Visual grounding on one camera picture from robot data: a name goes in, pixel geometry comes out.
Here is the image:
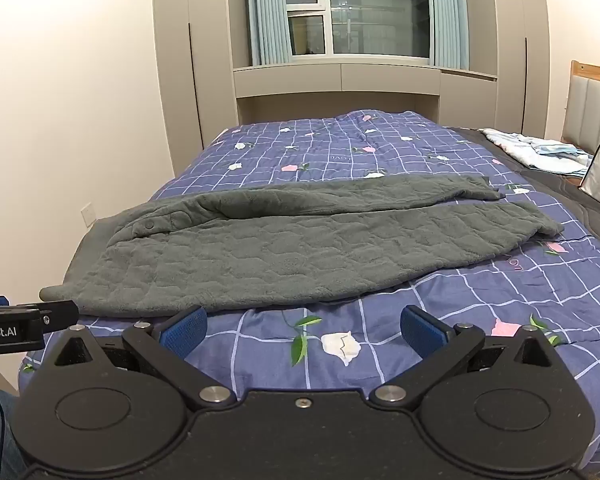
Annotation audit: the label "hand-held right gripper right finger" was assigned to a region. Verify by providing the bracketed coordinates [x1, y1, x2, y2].
[370, 305, 563, 411]

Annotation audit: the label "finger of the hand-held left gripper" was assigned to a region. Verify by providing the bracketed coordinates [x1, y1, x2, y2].
[39, 300, 80, 333]

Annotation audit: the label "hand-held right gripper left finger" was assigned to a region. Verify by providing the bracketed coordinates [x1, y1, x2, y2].
[54, 305, 233, 411]

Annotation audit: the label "grey quilted pants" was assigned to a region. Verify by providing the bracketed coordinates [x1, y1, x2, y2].
[39, 174, 566, 317]

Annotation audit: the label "purple floral checked bed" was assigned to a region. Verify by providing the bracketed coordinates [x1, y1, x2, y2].
[22, 109, 600, 411]

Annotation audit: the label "patterned pillow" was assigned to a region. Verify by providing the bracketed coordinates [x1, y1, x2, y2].
[480, 127, 594, 177]

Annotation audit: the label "beige wardrobe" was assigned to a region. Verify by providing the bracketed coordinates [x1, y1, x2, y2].
[152, 0, 239, 181]
[489, 0, 551, 137]

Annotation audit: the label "padded wooden headboard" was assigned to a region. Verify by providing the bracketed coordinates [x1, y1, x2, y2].
[560, 60, 600, 157]

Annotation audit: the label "light blue curtain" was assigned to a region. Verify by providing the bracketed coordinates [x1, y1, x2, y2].
[245, 0, 294, 67]
[424, 0, 471, 70]

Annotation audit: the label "window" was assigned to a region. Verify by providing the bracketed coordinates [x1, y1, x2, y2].
[280, 0, 432, 59]

